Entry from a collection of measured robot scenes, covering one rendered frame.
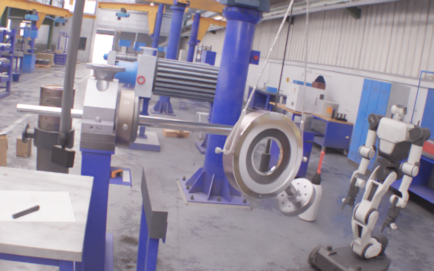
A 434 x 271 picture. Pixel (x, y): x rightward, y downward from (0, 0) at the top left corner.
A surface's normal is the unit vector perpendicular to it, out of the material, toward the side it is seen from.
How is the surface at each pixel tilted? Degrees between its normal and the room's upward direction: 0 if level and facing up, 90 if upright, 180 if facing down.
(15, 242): 0
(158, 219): 90
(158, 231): 90
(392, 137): 90
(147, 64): 90
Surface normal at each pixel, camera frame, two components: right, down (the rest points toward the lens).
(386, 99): -0.97, -0.11
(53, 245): 0.16, -0.96
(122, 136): 0.14, 0.64
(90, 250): 0.22, 0.25
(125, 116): 0.25, 0.01
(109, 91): 0.27, -0.50
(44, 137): -0.11, 0.21
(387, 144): -0.88, -0.04
